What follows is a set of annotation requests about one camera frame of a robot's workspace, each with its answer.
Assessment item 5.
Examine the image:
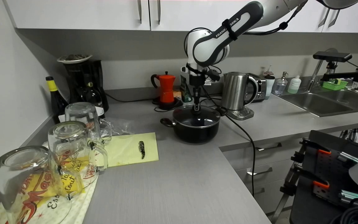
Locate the glass pot lid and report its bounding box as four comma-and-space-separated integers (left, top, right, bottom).
172, 104, 221, 128

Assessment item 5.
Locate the red moka pot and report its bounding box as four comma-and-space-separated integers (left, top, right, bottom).
150, 71, 176, 104

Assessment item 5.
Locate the black pot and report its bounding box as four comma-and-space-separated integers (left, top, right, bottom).
160, 106, 222, 144

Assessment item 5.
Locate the dark green box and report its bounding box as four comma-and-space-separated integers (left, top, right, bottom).
180, 74, 193, 103

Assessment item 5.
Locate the black round hot plate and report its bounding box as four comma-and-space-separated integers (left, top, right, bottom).
157, 97, 184, 110

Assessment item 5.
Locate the steel electric kettle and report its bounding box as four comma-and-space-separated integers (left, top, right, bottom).
221, 72, 259, 111

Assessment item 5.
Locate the kettle base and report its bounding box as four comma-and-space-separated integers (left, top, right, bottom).
226, 106, 255, 121

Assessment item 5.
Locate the silver toaster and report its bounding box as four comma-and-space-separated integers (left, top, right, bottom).
247, 74, 267, 102

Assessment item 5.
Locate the white canister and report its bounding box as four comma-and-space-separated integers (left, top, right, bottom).
264, 65, 275, 100

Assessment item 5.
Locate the clear soap dispenser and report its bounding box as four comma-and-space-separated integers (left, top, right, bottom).
273, 71, 288, 96

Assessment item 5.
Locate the grey drawer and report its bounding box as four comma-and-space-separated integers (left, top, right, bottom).
253, 180, 294, 216
222, 137, 308, 171
235, 159, 295, 191

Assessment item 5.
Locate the clear plastic wrap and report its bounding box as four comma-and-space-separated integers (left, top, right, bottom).
104, 118, 136, 136

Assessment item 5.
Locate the white bottle with green liquid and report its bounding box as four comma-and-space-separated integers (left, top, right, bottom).
287, 75, 302, 94

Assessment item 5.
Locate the yellow cloth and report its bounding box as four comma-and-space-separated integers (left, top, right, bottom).
102, 132, 159, 168

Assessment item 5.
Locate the glass mug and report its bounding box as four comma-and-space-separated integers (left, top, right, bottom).
0, 145, 74, 224
48, 121, 109, 200
64, 102, 113, 147

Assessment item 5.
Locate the steel tap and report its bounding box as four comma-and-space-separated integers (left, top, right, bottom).
306, 48, 338, 92

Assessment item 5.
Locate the black coffee maker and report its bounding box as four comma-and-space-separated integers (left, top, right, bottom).
62, 59, 110, 119

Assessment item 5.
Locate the steel sink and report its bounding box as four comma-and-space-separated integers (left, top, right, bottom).
275, 90, 358, 118

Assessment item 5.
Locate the white plate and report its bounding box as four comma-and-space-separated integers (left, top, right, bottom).
57, 54, 93, 64

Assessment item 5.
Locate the black orange clamp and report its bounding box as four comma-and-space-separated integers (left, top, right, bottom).
290, 138, 332, 163
280, 163, 331, 197

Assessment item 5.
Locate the green basket with sponge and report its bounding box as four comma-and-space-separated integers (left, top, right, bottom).
322, 78, 349, 91

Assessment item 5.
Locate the wine bottle with yellow foil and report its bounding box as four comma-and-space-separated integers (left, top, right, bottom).
45, 76, 69, 124

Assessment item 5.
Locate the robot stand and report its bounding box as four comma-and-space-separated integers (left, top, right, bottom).
270, 130, 358, 224

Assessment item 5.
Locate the printed dish towel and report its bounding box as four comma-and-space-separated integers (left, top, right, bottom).
0, 140, 99, 224

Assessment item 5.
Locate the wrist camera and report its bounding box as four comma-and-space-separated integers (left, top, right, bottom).
206, 69, 221, 82

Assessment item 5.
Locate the wall cabinet door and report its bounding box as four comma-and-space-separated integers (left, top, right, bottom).
4, 0, 151, 31
149, 0, 322, 32

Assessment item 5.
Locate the white wall cabinet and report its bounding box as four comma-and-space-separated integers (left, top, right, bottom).
2, 0, 358, 34

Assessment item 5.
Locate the camera on mount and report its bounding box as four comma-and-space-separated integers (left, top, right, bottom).
312, 51, 358, 88

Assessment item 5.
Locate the coil of black cable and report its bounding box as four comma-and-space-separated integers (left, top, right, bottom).
329, 198, 358, 224

